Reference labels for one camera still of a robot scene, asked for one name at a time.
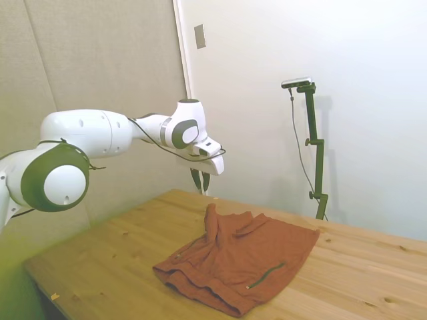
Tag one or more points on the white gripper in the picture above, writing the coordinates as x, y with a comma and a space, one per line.
215, 165

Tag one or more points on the rust orange shorts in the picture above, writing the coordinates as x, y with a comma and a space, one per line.
240, 253

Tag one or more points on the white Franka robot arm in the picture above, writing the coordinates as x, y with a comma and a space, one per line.
83, 133

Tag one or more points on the small yellow table scrap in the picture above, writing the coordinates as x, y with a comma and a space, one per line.
54, 296

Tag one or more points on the dark green camera stand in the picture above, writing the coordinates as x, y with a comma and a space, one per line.
312, 116

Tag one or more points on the white wall corner trim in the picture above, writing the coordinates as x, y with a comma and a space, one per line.
183, 50

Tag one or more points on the grey stereo camera bar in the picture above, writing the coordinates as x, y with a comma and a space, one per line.
297, 82

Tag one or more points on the grey wall plate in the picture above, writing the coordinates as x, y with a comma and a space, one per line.
199, 36

